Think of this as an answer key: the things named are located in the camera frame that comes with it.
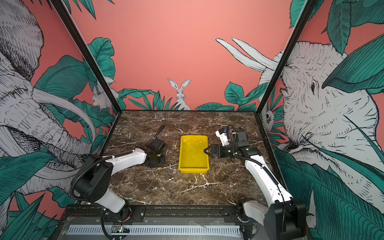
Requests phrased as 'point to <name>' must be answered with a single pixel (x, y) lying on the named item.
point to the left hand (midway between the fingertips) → (162, 161)
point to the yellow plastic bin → (192, 158)
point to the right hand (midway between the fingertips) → (209, 149)
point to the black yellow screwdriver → (159, 168)
